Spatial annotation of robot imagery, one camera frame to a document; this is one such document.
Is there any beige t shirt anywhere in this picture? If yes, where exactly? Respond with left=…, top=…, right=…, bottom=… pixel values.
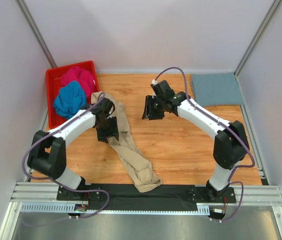
left=105, top=93, right=162, bottom=193

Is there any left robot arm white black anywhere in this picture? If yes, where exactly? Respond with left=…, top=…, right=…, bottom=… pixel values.
left=25, top=94, right=119, bottom=193

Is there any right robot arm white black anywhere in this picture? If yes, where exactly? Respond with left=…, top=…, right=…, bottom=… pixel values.
left=142, top=92, right=249, bottom=200

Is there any crumpled blue t shirt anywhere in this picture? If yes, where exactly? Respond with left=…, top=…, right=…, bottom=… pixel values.
left=53, top=81, right=87, bottom=120

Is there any crumpled magenta t shirt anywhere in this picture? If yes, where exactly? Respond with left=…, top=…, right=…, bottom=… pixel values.
left=61, top=66, right=98, bottom=102

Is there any folded grey-blue t shirt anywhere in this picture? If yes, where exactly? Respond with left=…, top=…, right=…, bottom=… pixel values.
left=190, top=72, right=244, bottom=107

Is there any red plastic bin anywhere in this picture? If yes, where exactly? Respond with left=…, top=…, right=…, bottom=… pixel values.
left=46, top=60, right=100, bottom=129

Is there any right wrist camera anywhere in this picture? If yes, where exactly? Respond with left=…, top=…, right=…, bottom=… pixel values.
left=151, top=79, right=175, bottom=100

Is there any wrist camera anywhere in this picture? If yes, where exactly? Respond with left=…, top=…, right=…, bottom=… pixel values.
left=98, top=97, right=115, bottom=115
left=151, top=79, right=175, bottom=100

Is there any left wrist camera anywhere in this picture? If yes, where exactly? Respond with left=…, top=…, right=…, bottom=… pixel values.
left=98, top=97, right=115, bottom=115

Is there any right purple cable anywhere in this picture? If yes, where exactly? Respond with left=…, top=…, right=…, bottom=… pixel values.
left=152, top=66, right=256, bottom=225

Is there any white slotted cable duct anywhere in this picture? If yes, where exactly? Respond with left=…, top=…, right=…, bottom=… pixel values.
left=20, top=202, right=210, bottom=216

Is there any right corner aluminium post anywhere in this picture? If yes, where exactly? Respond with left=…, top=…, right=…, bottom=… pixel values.
left=234, top=0, right=282, bottom=79

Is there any corner aluminium post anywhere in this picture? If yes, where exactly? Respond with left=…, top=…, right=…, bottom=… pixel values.
left=234, top=0, right=282, bottom=79
left=15, top=0, right=57, bottom=68

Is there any left corner aluminium post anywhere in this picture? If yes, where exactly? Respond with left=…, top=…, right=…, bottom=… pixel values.
left=15, top=0, right=57, bottom=68

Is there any aluminium frame rail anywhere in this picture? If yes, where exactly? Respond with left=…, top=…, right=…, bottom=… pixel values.
left=0, top=182, right=282, bottom=240

